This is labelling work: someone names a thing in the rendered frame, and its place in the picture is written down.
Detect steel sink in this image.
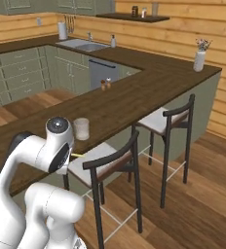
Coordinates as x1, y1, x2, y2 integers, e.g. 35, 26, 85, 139
56, 37, 111, 53

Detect white soap dispenser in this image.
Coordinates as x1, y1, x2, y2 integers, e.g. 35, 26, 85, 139
110, 34, 118, 49

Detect tall clear glass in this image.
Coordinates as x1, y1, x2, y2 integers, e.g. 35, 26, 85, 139
151, 2, 160, 18

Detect green lower cupboards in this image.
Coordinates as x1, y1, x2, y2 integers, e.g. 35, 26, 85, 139
0, 44, 91, 111

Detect green upper cupboards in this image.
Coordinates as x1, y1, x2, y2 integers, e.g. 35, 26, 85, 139
0, 0, 116, 17

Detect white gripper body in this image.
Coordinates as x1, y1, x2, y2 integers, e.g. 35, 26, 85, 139
56, 161, 71, 177

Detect white paper towel roll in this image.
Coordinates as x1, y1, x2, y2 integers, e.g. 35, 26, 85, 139
56, 20, 69, 41

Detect green cupboards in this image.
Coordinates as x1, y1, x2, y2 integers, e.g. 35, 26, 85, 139
0, 0, 116, 17
0, 44, 91, 111

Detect white vase with flowers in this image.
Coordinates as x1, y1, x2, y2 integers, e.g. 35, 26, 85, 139
192, 38, 213, 73

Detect glass cup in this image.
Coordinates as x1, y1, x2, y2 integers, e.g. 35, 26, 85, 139
72, 117, 91, 141

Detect black stool with white seat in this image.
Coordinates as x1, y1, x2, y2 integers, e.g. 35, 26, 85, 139
131, 93, 197, 209
62, 129, 144, 249

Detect hanging kitchen tools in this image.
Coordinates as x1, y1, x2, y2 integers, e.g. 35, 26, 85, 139
63, 14, 77, 35

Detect dark wooden wall shelf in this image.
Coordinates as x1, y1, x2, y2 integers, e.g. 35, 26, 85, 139
95, 12, 170, 24

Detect steel dishwasher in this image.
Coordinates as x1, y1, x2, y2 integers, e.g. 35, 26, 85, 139
88, 56, 120, 91

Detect green counter cabinet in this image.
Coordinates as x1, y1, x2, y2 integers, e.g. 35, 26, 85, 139
12, 63, 222, 208

